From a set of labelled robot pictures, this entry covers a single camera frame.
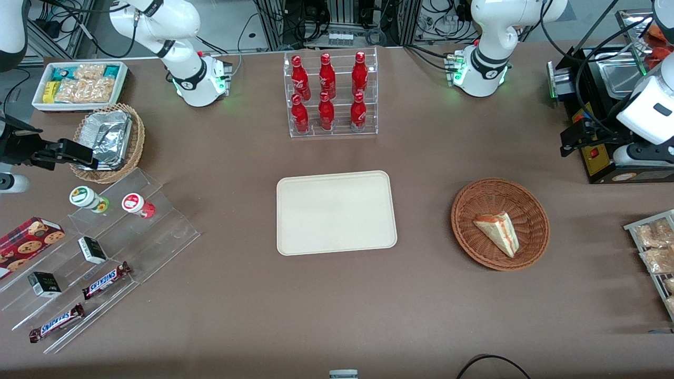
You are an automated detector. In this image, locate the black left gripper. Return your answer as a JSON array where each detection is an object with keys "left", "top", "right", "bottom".
[{"left": 560, "top": 122, "right": 640, "bottom": 157}]

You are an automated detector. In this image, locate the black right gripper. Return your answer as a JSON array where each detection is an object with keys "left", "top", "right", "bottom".
[{"left": 0, "top": 117, "right": 98, "bottom": 171}]

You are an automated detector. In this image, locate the triangle sandwich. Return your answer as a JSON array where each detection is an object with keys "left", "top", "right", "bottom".
[{"left": 472, "top": 212, "right": 520, "bottom": 258}]

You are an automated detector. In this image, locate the aluminium foil tray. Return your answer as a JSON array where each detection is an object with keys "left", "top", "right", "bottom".
[{"left": 79, "top": 109, "right": 133, "bottom": 170}]

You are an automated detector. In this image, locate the tan oval wicker basket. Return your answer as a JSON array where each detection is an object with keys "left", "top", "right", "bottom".
[{"left": 70, "top": 103, "right": 146, "bottom": 184}]

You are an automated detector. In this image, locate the round brown wicker basket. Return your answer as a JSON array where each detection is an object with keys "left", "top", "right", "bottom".
[{"left": 451, "top": 178, "right": 551, "bottom": 272}]

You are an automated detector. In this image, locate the beige plastic tray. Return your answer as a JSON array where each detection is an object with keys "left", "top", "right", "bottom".
[{"left": 276, "top": 170, "right": 398, "bottom": 257}]

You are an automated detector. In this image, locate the black food warmer cabinet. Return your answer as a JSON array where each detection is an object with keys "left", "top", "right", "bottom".
[{"left": 548, "top": 9, "right": 674, "bottom": 185}]

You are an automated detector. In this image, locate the green lid white cup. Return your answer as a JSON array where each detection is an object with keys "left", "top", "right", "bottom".
[{"left": 69, "top": 186, "right": 110, "bottom": 213}]

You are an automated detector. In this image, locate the white snack bin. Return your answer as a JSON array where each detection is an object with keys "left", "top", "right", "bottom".
[{"left": 32, "top": 61, "right": 128, "bottom": 113}]

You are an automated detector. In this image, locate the steel warmer pan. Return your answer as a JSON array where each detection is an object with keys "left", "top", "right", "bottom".
[{"left": 599, "top": 62, "right": 651, "bottom": 99}]

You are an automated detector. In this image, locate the large clear cracker bag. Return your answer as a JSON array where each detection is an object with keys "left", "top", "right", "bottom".
[{"left": 54, "top": 78, "right": 116, "bottom": 104}]

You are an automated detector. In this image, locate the red lid white cup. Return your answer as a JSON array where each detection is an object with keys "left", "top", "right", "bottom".
[{"left": 122, "top": 193, "right": 156, "bottom": 219}]

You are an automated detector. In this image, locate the small clear cracker bag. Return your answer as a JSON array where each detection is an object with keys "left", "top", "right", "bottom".
[{"left": 74, "top": 64, "right": 107, "bottom": 81}]

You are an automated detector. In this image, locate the red cookie box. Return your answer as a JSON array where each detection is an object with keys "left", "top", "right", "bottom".
[{"left": 0, "top": 217, "right": 66, "bottom": 280}]

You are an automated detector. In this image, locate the grey snack rack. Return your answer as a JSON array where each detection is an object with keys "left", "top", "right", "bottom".
[{"left": 624, "top": 210, "right": 674, "bottom": 322}]

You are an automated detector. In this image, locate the small black box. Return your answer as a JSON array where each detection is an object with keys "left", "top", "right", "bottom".
[
  {"left": 27, "top": 272, "right": 62, "bottom": 298},
  {"left": 78, "top": 236, "right": 108, "bottom": 265}
]

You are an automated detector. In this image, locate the clear acrylic stepped shelf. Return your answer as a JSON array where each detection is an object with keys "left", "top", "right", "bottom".
[{"left": 0, "top": 167, "right": 201, "bottom": 354}]

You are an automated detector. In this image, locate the brown snickers bar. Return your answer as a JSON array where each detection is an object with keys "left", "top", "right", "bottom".
[
  {"left": 82, "top": 262, "right": 132, "bottom": 301},
  {"left": 29, "top": 303, "right": 85, "bottom": 343}
]

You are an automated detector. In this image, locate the red cola bottle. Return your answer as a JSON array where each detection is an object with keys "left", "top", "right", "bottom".
[
  {"left": 318, "top": 92, "right": 335, "bottom": 131},
  {"left": 291, "top": 54, "right": 311, "bottom": 102},
  {"left": 350, "top": 92, "right": 368, "bottom": 132},
  {"left": 291, "top": 94, "right": 310, "bottom": 134},
  {"left": 319, "top": 53, "right": 337, "bottom": 99},
  {"left": 351, "top": 51, "right": 369, "bottom": 97}
]

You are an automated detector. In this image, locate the clear acrylic bottle rack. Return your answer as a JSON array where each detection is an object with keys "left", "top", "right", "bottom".
[{"left": 283, "top": 47, "right": 379, "bottom": 138}]

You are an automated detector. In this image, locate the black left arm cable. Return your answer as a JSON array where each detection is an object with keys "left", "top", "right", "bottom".
[{"left": 540, "top": 0, "right": 659, "bottom": 138}]

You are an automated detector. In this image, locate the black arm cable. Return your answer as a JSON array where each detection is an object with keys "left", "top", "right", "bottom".
[
  {"left": 540, "top": 0, "right": 659, "bottom": 138},
  {"left": 39, "top": 0, "right": 140, "bottom": 58}
]

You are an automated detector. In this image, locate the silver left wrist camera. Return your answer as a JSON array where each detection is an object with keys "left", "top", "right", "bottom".
[{"left": 612, "top": 143, "right": 674, "bottom": 167}]

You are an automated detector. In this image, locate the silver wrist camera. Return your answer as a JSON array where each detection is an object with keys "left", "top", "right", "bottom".
[
  {"left": 612, "top": 143, "right": 674, "bottom": 167},
  {"left": 0, "top": 174, "right": 31, "bottom": 194}
]

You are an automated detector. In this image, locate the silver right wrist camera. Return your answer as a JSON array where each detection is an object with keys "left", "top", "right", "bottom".
[{"left": 0, "top": 174, "right": 31, "bottom": 194}]

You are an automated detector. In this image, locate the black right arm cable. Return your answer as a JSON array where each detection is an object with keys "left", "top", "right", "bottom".
[{"left": 39, "top": 0, "right": 140, "bottom": 58}]

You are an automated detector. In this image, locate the black looped cable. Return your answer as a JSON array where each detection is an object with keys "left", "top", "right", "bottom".
[{"left": 455, "top": 354, "right": 532, "bottom": 379}]

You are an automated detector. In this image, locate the aluminium frame rack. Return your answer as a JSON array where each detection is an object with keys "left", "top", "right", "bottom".
[{"left": 253, "top": 0, "right": 422, "bottom": 52}]

